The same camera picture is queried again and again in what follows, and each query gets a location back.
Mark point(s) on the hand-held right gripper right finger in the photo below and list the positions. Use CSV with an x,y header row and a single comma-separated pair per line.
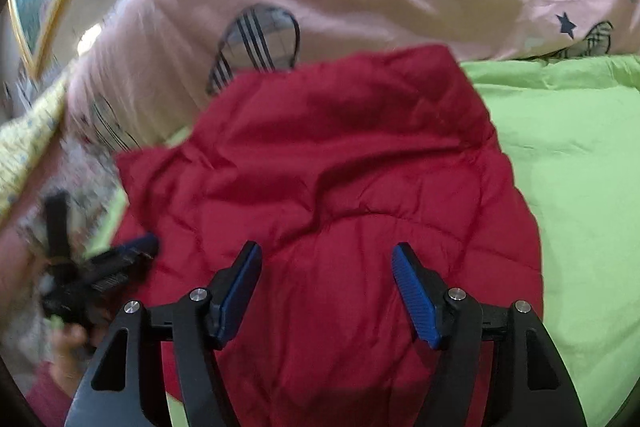
x,y
415,297

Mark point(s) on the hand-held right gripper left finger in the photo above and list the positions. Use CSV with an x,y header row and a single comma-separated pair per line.
x,y
240,292

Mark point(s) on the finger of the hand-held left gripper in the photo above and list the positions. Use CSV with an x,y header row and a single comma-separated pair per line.
x,y
57,217
135,247

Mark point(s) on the red quilted coat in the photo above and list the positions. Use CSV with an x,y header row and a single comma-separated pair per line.
x,y
325,167

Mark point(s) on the person's left forearm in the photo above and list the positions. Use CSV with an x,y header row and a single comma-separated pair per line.
x,y
47,397

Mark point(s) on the person's left hand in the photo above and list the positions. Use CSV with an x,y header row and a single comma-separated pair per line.
x,y
72,352

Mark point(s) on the floral ruffled cloth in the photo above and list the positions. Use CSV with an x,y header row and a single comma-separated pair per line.
x,y
90,167

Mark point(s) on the pink bed sheet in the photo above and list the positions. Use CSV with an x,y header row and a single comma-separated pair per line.
x,y
20,267

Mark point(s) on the yellow floral quilt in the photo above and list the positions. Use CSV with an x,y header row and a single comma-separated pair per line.
x,y
25,147

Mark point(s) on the green blanket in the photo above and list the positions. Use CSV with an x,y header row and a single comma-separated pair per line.
x,y
575,157

